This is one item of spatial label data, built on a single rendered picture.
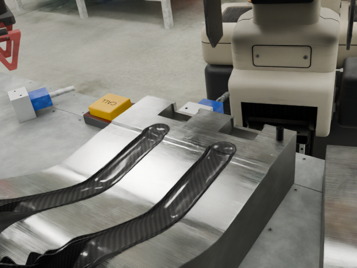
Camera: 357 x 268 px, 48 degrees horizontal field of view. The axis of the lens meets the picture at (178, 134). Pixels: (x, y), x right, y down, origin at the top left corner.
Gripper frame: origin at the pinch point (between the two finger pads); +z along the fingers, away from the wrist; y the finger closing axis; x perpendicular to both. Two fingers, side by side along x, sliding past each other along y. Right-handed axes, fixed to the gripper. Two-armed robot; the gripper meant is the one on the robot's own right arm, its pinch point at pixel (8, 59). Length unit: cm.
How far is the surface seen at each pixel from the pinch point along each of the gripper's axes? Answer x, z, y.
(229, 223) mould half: 14, 4, 57
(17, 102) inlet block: -1.4, 8.1, 2.7
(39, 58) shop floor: 29, 95, -260
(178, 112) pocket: 20.5, 4.7, 32.1
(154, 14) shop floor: 152, 93, -290
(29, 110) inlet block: 0.3, 10.5, 2.7
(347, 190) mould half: 30, 6, 58
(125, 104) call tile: 16.9, 9.2, 15.9
